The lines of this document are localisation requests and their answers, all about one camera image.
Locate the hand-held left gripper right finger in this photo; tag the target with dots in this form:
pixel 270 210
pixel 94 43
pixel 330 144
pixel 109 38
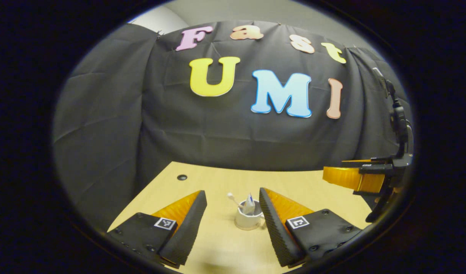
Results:
pixel 276 228

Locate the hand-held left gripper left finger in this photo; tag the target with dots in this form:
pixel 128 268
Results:
pixel 185 232

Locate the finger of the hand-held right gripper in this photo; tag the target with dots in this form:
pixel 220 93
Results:
pixel 351 179
pixel 360 161

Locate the white cup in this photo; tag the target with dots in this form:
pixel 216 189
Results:
pixel 248 222

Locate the white toothpaste tube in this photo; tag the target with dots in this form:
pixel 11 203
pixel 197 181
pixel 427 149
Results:
pixel 249 207

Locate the wooden desktop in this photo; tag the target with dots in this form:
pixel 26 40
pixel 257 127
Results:
pixel 225 179

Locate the black backdrop cloth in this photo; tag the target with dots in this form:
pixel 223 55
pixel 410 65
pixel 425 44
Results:
pixel 217 133

